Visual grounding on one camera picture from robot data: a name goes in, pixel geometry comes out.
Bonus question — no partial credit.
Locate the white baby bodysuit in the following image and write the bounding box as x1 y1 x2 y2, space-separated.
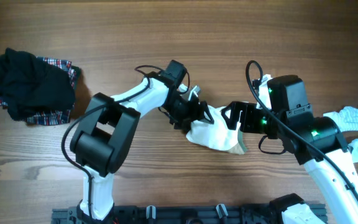
186 106 247 155

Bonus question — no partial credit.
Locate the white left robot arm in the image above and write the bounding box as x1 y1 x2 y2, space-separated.
67 60 214 223

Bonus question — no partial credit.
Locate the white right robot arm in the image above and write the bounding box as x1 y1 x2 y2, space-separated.
221 75 358 223

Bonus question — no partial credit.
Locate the red plaid garment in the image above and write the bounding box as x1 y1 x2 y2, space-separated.
0 56 82 126

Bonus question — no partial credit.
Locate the black folded garment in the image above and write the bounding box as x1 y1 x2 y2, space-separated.
0 47 76 121

